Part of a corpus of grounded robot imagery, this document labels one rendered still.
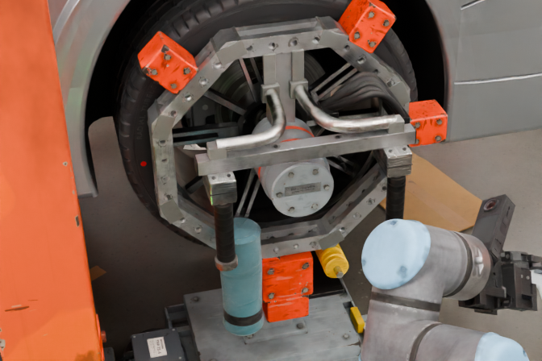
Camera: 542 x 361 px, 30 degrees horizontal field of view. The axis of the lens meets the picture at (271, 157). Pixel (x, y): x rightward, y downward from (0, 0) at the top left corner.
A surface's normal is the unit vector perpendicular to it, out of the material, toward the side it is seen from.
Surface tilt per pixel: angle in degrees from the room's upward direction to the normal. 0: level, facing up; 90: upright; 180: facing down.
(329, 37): 90
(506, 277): 58
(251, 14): 90
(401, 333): 37
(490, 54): 90
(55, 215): 90
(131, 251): 0
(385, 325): 52
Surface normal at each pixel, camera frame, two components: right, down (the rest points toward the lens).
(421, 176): 0.00, -0.83
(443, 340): -0.51, -0.77
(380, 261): -0.72, -0.29
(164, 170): 0.24, 0.52
